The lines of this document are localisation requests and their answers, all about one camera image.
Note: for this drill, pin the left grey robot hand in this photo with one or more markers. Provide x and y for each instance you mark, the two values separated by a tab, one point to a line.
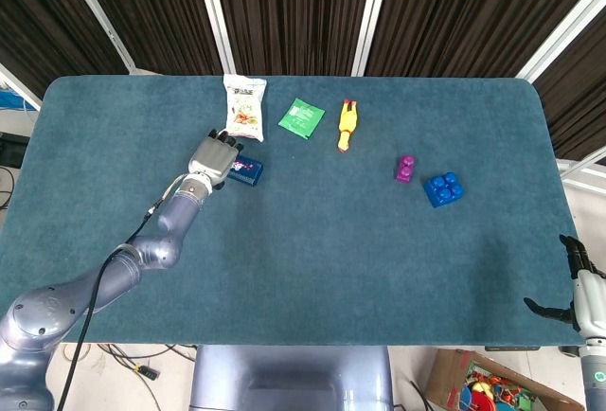
213	160

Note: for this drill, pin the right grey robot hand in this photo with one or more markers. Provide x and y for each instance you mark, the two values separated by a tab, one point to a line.
589	304

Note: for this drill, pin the blue cardboard glasses box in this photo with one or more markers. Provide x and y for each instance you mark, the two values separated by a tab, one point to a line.
248	172

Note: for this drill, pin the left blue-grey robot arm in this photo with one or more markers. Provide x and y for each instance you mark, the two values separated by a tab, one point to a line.
47	307

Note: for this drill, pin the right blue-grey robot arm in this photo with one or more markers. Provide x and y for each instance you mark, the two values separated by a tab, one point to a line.
595	375

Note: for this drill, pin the cardboard box of toys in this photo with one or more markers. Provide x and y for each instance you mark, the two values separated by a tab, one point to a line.
450	373

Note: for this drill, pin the black equipment box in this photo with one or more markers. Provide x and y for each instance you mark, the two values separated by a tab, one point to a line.
12	150

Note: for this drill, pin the white snack bag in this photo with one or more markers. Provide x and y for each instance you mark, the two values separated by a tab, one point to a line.
244	108

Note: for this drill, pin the green foil sachet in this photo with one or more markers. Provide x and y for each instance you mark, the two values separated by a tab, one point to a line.
301	117

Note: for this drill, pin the blue felt table cover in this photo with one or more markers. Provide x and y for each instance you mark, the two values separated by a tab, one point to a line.
308	259

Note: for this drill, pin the yellow rubber chicken toy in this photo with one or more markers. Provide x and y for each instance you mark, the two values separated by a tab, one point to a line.
348	122

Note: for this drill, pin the dark brown curtain panel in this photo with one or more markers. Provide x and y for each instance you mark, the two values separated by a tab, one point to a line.
464	13
293	13
580	98
38	18
156	13

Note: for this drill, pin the blue four-stud building block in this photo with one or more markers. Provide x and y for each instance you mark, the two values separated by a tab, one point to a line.
443	191

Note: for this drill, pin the purple two-stud building block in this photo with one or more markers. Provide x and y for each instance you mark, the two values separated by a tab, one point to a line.
405	172

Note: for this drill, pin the black power adapter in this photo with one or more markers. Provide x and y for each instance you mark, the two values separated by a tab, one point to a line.
149	374

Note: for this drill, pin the blue-grey robot torso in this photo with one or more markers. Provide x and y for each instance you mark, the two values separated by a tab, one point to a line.
291	378

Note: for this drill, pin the white frame post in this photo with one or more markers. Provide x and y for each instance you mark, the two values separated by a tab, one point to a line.
21	86
370	13
582	169
563	32
99	18
214	13

